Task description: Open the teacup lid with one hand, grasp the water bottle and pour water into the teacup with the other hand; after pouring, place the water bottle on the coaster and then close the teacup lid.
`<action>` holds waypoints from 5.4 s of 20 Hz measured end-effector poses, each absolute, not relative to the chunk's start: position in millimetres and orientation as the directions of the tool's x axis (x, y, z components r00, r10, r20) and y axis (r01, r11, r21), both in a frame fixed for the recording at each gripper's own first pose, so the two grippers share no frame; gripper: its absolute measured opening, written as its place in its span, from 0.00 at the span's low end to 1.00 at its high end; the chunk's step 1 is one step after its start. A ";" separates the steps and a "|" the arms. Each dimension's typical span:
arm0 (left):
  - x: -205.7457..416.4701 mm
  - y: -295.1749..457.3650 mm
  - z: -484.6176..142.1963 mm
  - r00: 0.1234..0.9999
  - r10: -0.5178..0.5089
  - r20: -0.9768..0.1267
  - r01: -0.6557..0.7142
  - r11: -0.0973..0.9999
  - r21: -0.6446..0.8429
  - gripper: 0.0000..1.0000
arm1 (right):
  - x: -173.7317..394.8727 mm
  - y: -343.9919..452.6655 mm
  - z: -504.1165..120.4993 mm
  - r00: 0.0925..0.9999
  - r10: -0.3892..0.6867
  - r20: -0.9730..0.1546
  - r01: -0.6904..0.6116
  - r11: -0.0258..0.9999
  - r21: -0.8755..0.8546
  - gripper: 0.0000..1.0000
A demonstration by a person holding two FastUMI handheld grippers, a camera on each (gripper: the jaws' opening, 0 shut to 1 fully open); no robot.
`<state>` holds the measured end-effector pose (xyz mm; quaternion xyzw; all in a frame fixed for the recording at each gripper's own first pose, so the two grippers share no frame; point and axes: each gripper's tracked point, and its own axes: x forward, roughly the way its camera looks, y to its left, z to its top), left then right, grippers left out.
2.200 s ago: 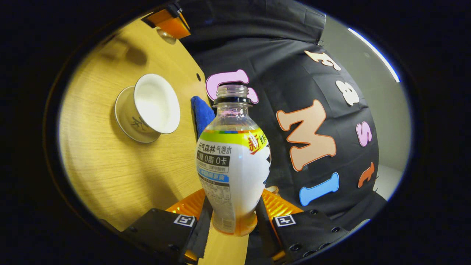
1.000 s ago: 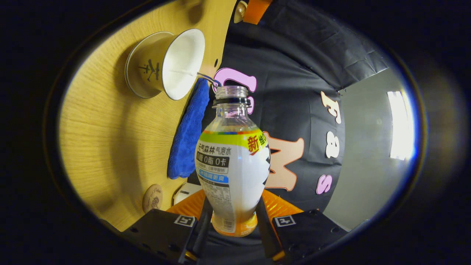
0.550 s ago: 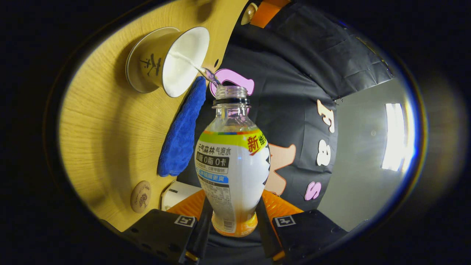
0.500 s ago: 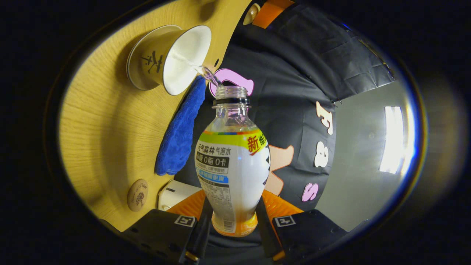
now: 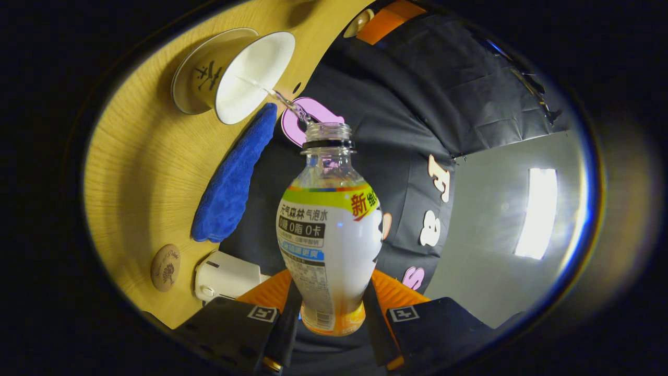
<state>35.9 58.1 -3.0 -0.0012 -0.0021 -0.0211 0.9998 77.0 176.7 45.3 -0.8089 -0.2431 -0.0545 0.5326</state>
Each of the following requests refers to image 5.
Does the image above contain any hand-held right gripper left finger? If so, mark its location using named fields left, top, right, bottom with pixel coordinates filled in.
left=172, top=269, right=303, bottom=374

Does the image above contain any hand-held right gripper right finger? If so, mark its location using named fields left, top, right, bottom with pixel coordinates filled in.
left=363, top=269, right=527, bottom=371

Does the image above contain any plastic water bottle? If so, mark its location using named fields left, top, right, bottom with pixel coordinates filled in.
left=276, top=122, right=384, bottom=336

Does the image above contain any round wooden coaster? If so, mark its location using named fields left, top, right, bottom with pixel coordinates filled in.
left=150, top=244, right=181, bottom=292

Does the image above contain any black backdrop cloth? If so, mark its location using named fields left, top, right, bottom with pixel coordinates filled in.
left=219, top=3, right=572, bottom=369

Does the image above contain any white toaster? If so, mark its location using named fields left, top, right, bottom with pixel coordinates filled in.
left=194, top=250, right=271, bottom=304

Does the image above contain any blue towel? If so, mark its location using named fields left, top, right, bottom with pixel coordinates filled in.
left=190, top=102, right=278, bottom=243

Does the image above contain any ceiling light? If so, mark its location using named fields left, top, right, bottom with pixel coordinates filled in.
left=514, top=168, right=558, bottom=261

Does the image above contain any beige saucer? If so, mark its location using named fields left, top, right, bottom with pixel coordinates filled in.
left=171, top=27, right=259, bottom=115

